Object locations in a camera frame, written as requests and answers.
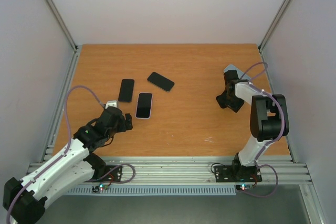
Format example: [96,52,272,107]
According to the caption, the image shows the lavender phone case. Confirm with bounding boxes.
[134,92,154,120]

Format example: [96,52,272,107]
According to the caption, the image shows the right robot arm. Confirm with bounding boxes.
[213,70,289,183]

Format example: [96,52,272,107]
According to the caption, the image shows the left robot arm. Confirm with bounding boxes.
[3,106,133,223]

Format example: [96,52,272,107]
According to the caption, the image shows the black phone case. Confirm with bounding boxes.
[216,93,227,109]

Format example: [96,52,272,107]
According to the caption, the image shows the light blue phone case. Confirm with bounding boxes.
[223,64,251,80]

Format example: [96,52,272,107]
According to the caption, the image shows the black phone far left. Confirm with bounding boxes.
[118,79,135,103]

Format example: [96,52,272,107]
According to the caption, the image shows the black phone under stack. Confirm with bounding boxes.
[147,72,175,92]

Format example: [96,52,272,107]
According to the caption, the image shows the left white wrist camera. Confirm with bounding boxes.
[104,100,118,109]

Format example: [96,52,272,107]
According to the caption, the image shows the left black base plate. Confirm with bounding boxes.
[101,165,122,183]

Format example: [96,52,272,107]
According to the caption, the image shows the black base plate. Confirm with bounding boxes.
[101,165,122,183]
[214,165,262,183]

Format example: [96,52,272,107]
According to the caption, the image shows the aluminium front frame rails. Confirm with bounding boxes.
[102,155,312,185]

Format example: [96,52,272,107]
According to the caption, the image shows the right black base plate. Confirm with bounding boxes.
[214,165,262,183]

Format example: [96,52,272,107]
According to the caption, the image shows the grey slotted cable duct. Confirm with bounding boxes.
[66,184,236,197]

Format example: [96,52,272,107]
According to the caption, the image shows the left aluminium corner post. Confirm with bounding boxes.
[28,0,79,51]

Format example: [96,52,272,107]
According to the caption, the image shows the aluminium corner post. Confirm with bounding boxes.
[258,0,293,54]
[28,0,79,51]

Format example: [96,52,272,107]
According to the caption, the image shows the right aluminium corner post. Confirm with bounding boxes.
[258,0,293,54]

